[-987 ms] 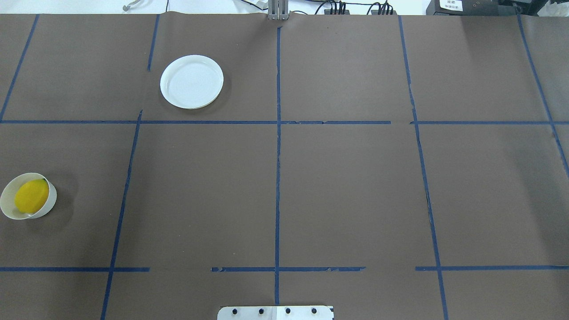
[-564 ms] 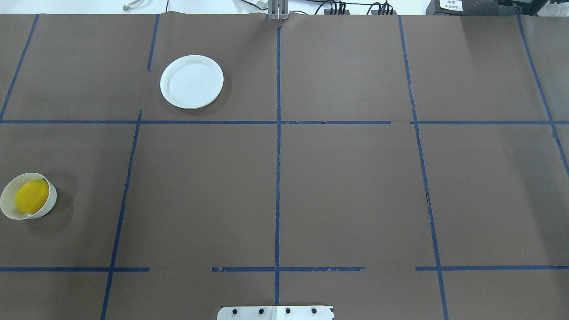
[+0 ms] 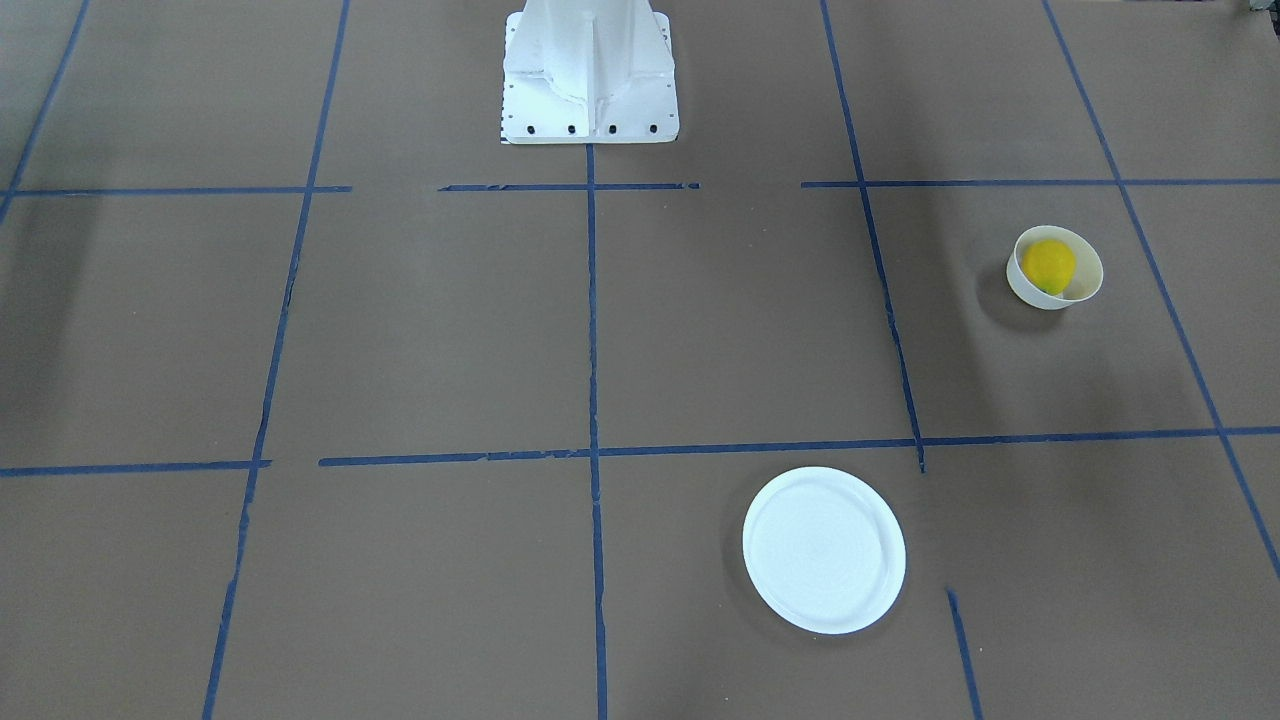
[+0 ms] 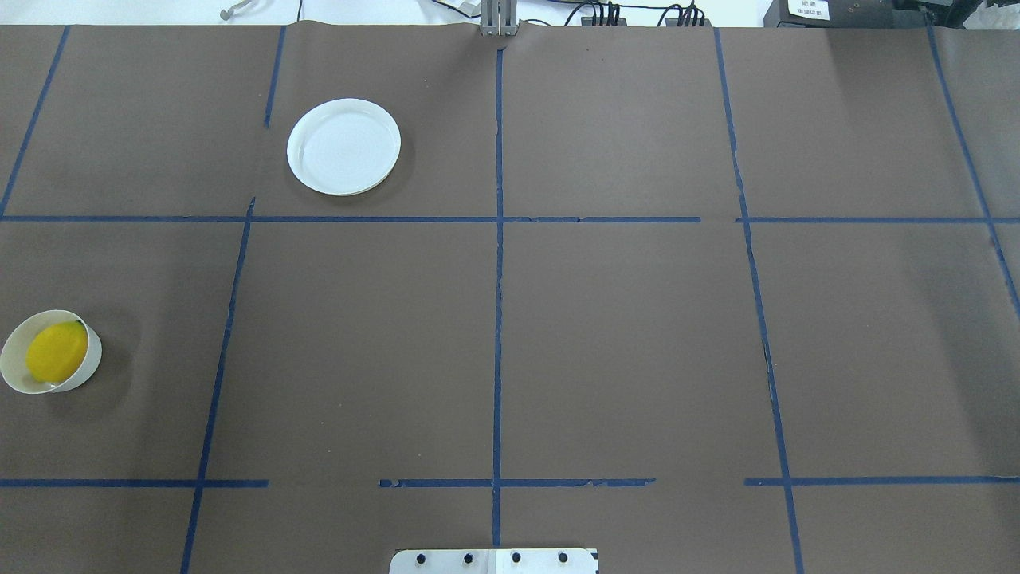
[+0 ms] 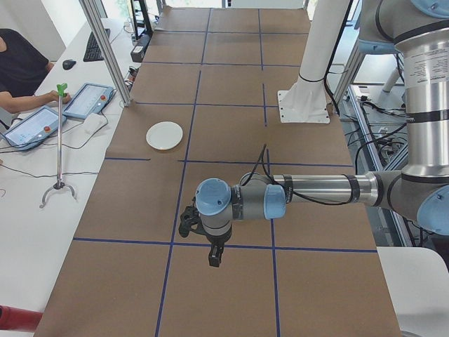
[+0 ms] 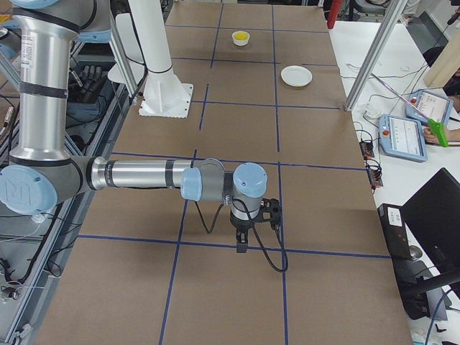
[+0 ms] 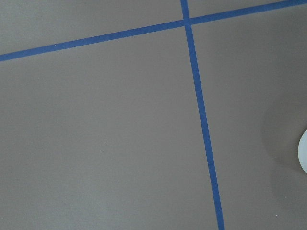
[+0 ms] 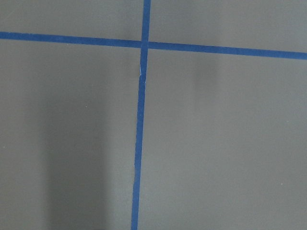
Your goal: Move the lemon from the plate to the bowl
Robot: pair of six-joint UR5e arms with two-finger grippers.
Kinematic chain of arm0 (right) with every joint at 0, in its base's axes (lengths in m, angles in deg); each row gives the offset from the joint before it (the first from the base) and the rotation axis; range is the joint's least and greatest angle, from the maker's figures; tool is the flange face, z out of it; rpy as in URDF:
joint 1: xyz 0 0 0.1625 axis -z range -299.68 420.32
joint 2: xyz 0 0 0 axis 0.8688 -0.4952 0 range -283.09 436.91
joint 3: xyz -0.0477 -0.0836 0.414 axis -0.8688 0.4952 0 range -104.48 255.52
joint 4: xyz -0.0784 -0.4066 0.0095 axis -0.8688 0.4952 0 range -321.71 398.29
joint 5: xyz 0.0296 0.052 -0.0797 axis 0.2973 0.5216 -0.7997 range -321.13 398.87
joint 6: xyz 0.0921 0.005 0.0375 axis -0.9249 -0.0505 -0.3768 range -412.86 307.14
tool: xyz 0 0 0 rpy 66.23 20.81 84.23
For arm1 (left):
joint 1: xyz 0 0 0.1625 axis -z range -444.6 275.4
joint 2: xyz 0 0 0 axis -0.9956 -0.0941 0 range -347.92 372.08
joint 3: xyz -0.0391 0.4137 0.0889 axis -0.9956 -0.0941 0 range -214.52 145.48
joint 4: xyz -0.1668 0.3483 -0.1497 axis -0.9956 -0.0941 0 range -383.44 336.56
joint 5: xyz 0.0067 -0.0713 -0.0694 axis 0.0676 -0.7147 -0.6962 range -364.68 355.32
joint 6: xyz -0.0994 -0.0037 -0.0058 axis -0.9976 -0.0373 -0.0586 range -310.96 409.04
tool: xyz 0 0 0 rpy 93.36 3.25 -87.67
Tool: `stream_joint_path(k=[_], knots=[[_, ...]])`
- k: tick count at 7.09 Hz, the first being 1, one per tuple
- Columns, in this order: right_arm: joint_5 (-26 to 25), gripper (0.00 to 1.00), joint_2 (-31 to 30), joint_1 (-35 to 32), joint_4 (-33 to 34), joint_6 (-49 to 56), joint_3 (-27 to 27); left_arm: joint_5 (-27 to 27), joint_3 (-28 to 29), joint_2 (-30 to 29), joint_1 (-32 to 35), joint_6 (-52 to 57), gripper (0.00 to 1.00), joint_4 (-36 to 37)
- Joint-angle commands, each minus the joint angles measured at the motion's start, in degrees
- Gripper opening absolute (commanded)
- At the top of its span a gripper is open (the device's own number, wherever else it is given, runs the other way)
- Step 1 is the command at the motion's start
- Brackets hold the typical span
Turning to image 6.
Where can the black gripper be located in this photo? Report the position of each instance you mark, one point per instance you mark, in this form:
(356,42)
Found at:
(241,222)

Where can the yellow lemon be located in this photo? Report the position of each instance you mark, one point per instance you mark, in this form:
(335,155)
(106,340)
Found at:
(240,36)

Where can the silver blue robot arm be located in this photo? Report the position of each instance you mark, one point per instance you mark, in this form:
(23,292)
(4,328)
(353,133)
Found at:
(42,174)

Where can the white round plate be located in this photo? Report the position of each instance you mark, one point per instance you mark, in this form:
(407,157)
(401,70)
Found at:
(296,76)

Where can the white bowl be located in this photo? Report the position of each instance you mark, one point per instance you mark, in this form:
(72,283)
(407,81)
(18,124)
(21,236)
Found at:
(241,43)

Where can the orange black adapter near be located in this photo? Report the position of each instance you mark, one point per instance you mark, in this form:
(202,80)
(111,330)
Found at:
(375,177)

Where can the orange black adapter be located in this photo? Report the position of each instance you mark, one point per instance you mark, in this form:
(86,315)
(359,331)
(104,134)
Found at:
(367,149)
(375,177)

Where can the orange black adapter far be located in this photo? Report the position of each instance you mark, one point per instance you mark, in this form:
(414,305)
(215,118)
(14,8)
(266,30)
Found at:
(367,149)

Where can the black monitor on stand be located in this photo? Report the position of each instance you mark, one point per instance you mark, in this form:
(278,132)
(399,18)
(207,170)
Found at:
(422,237)

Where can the blue teach pendant near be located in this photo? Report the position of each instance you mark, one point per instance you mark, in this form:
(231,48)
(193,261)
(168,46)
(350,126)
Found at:
(402,137)

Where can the blue teach pendant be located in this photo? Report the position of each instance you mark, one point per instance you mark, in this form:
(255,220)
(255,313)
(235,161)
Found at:
(432,105)
(402,137)

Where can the blue teach pendant far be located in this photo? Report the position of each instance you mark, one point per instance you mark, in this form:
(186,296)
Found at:
(432,105)

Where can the red fire extinguisher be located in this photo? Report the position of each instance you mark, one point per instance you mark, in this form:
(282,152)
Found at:
(333,13)

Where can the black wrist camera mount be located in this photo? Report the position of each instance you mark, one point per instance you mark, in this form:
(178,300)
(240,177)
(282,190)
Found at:
(270,211)

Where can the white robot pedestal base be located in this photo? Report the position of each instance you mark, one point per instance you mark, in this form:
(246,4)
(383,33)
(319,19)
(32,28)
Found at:
(164,95)

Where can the aluminium frame post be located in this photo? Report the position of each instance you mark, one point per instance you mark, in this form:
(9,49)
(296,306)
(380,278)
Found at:
(392,14)

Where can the grabber stick with green handle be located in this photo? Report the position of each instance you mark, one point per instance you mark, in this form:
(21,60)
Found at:
(436,128)

